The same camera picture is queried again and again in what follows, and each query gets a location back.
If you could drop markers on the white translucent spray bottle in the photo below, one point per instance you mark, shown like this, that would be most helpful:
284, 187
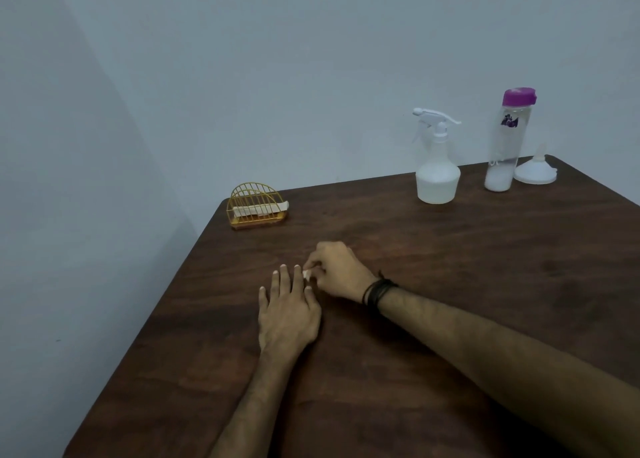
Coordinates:
438, 185

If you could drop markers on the person's left forearm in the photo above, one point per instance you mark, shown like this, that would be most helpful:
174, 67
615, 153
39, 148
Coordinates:
255, 407

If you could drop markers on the purple bottle cap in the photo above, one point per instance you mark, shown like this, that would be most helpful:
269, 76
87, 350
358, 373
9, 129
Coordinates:
519, 96

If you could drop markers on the person's left hand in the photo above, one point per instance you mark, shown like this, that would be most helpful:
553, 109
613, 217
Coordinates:
287, 320

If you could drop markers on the person's right forearm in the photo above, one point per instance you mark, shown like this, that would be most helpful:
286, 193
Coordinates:
500, 362

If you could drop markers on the white spray trigger head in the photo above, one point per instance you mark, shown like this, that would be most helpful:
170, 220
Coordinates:
432, 116

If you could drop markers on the person's right hand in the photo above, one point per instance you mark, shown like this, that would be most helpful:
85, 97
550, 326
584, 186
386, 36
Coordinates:
342, 272

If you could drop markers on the clear water bottle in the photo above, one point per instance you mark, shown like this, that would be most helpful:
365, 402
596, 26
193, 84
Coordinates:
505, 157

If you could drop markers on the white plastic funnel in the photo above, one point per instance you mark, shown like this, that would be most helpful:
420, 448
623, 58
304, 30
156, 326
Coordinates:
537, 172

